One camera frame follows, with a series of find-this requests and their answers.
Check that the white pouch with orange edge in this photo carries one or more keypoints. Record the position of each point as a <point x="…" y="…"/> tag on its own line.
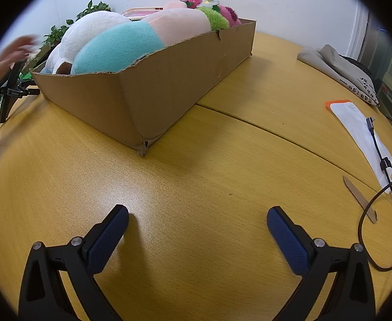
<point x="356" y="130"/>

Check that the green potted plant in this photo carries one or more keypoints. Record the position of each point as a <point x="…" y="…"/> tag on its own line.
<point x="54" y="35"/>
<point x="94" y="8"/>

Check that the green fuzzy plush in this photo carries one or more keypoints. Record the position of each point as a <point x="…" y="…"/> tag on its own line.
<point x="216" y="18"/>

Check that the pale pink plush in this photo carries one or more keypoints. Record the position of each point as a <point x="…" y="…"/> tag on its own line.
<point x="179" y="21"/>

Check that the white star-shaped toy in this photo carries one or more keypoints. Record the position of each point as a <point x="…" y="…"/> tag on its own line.
<point x="211" y="2"/>

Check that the person's left hand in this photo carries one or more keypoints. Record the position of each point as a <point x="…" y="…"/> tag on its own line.
<point x="10" y="57"/>

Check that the magenta fuzzy plush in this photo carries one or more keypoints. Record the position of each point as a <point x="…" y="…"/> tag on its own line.
<point x="231" y="15"/>

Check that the cardboard strip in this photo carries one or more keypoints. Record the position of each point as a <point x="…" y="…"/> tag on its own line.
<point x="359" y="202"/>

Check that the black stand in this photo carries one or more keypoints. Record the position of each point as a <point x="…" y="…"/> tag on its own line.
<point x="10" y="83"/>

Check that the grey cloth bag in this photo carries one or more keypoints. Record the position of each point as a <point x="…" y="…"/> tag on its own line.
<point x="336" y="63"/>

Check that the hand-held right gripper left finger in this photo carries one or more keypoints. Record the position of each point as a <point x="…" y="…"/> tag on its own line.
<point x="109" y="237"/>

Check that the cardboard box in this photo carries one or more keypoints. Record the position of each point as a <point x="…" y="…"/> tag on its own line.
<point x="169" y="83"/>

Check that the light blue bear plush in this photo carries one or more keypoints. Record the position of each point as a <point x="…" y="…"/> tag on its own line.
<point x="119" y="48"/>

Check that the pink tray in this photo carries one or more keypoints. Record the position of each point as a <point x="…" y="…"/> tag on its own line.
<point x="137" y="13"/>

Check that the pink strawberry plush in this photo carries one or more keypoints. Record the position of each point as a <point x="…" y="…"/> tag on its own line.
<point x="192" y="0"/>

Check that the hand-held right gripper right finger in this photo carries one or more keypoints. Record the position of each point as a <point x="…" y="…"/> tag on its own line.
<point x="289" y="244"/>

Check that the white panda plush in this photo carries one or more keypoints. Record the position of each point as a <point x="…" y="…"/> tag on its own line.
<point x="82" y="36"/>

